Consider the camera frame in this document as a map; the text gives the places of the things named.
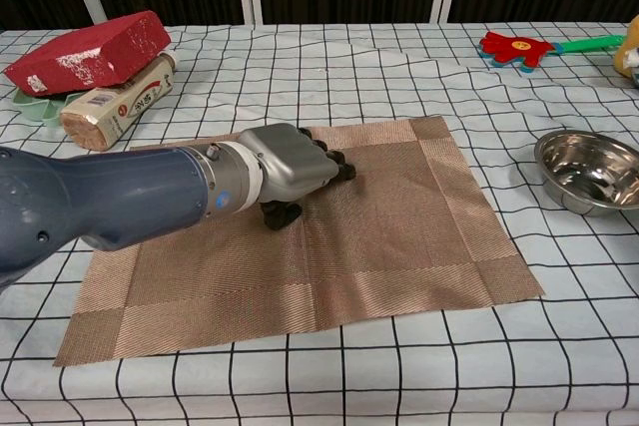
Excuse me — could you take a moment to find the light green plate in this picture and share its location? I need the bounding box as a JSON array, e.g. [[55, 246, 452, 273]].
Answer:
[[12, 88, 84, 132]]

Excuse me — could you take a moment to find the yellow plush toy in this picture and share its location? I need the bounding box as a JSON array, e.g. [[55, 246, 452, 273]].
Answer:
[[612, 14, 639, 86]]

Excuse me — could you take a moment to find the red hand clapper toy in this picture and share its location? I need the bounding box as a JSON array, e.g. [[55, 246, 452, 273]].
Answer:
[[478, 30, 628, 73]]

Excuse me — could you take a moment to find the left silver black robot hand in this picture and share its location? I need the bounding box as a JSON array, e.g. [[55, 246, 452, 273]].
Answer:
[[238, 123, 357, 231]]

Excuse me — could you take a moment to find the stainless steel bowl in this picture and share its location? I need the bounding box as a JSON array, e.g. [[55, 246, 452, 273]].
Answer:
[[533, 129, 639, 217]]

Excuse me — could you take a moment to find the beige labelled drink bottle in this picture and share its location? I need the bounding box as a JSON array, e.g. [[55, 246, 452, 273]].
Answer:
[[59, 50, 180, 153]]

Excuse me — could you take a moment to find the brown woven placemat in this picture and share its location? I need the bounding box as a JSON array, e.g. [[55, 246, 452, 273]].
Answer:
[[53, 115, 545, 368]]

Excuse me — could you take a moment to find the white black checkered tablecloth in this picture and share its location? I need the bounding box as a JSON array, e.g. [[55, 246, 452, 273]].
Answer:
[[0, 21, 639, 426]]

